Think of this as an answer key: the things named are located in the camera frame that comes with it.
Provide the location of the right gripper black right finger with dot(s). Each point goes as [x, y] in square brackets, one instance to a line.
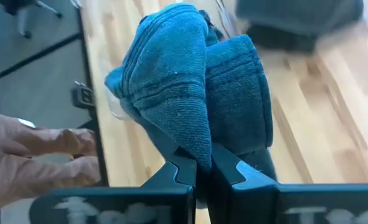
[233, 186]

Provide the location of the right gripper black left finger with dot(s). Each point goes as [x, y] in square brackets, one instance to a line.
[171, 177]

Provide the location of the dark grey cap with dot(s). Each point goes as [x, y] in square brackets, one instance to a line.
[295, 18]
[177, 77]

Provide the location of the person's hand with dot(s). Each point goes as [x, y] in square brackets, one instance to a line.
[46, 177]

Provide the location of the dark grey cap, folded brim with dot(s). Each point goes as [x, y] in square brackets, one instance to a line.
[295, 18]

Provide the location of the dark office chair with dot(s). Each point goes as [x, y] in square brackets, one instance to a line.
[15, 6]

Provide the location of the black frame bracket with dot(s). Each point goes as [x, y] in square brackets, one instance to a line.
[82, 96]

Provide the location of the black aluminium table frame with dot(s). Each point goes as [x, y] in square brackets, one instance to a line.
[85, 62]

